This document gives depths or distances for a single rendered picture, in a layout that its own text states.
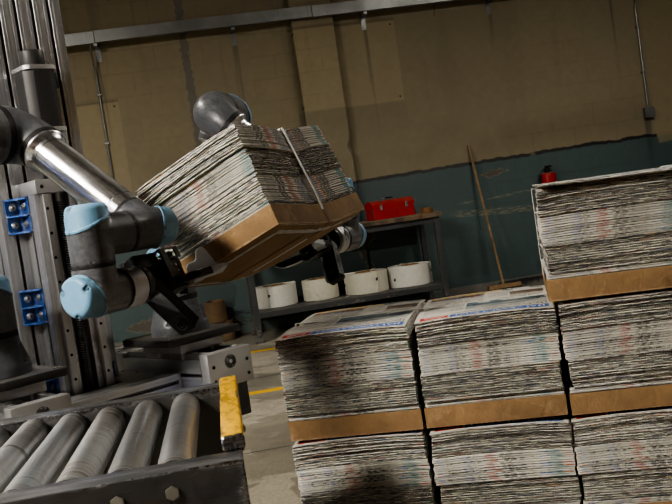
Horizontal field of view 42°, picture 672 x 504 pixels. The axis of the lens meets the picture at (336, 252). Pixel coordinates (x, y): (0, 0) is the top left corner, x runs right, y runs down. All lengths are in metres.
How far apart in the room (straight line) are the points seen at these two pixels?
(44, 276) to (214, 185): 0.65
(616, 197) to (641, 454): 0.51
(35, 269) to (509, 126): 7.08
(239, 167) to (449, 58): 7.21
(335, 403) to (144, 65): 6.90
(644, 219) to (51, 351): 1.41
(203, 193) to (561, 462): 0.89
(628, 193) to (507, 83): 7.23
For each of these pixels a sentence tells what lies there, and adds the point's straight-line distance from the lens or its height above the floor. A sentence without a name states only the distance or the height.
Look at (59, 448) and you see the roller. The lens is 1.40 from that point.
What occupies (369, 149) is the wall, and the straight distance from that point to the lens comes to 8.57.
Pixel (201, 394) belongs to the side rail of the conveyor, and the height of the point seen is 0.79.
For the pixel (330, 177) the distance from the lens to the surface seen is 1.96.
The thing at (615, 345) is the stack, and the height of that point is 0.73.
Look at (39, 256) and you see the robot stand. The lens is 2.26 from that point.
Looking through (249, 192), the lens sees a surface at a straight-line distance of 1.72.
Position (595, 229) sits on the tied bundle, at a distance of 1.80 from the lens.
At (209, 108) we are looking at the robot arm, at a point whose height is 1.38.
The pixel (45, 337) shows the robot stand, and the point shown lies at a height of 0.87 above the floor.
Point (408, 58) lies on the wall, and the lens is 8.76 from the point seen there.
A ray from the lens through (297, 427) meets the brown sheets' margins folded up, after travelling 1.91.
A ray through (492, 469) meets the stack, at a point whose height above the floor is 0.51.
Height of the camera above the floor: 1.09
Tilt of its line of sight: 3 degrees down
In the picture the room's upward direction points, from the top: 8 degrees counter-clockwise
